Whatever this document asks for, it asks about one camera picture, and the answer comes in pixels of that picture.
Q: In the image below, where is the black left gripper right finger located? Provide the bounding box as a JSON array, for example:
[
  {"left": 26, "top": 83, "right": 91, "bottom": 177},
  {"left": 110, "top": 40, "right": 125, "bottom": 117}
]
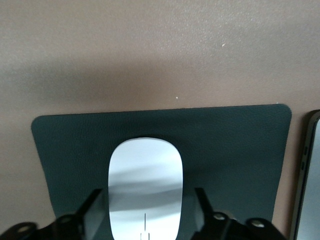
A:
[{"left": 177, "top": 187, "right": 216, "bottom": 240}]

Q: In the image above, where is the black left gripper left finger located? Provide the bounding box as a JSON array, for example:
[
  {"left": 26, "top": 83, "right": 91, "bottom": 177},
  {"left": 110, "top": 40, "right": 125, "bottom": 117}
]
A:
[{"left": 74, "top": 188, "right": 114, "bottom": 240}]

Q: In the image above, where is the white computer mouse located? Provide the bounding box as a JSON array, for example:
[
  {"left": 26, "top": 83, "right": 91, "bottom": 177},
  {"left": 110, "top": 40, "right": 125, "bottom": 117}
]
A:
[{"left": 107, "top": 136, "right": 186, "bottom": 240}]

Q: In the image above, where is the black mouse pad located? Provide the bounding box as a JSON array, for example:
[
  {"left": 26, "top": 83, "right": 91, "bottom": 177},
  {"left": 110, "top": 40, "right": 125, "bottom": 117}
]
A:
[{"left": 30, "top": 103, "right": 294, "bottom": 240}]

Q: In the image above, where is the silver closed laptop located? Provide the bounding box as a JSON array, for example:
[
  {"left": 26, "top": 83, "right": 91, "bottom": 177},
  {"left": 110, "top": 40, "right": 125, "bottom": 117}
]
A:
[{"left": 291, "top": 109, "right": 320, "bottom": 240}]

